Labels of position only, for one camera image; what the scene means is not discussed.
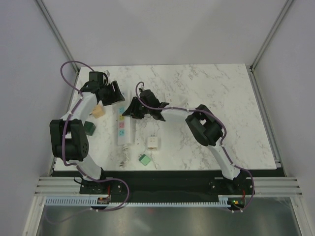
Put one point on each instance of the green plug adapter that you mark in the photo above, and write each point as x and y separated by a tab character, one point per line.
144	159

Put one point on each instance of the white cube plug orange logo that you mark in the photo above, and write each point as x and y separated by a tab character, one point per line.
152	143

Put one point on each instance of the long white power strip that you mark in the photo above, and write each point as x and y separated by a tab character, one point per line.
125	131

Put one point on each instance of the aluminium frame post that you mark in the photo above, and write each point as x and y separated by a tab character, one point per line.
54	29
273	30

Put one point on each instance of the dark green cube plug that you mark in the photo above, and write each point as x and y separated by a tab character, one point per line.
89	128

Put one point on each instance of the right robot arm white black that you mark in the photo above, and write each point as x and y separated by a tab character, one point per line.
204	126

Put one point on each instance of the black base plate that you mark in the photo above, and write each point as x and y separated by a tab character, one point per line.
169	186

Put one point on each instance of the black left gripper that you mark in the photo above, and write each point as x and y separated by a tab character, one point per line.
116	96

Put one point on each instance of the white slotted cable duct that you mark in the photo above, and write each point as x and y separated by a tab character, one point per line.
93	201

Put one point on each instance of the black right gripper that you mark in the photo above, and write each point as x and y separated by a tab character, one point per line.
133	109

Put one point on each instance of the left aluminium frame post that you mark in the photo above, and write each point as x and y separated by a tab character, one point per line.
54	29

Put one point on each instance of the aluminium rail profile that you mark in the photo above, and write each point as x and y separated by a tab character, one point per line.
264	186

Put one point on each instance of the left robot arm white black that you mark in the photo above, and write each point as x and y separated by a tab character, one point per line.
68	136

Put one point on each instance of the right aluminium frame post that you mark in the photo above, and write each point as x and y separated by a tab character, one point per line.
273	30

